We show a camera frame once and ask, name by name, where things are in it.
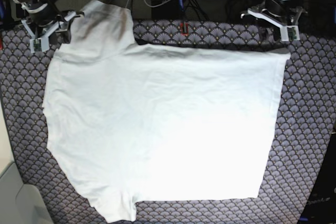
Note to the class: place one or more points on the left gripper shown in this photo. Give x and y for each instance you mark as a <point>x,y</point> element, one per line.
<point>264,34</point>

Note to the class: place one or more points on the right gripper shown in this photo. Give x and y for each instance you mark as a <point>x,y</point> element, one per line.
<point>44,25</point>

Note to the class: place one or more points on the white T-shirt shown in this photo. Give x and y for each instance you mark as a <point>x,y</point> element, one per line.
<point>130,123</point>

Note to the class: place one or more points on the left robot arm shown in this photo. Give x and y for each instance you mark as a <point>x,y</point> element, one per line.
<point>282,14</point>

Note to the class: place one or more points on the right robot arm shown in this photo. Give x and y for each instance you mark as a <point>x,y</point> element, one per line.
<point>27,5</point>

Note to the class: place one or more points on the red clip at table edge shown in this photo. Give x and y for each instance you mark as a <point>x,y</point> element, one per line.
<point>184,28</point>

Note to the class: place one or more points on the black OpenArm base panel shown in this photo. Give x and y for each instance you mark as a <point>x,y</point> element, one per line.
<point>320,207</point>

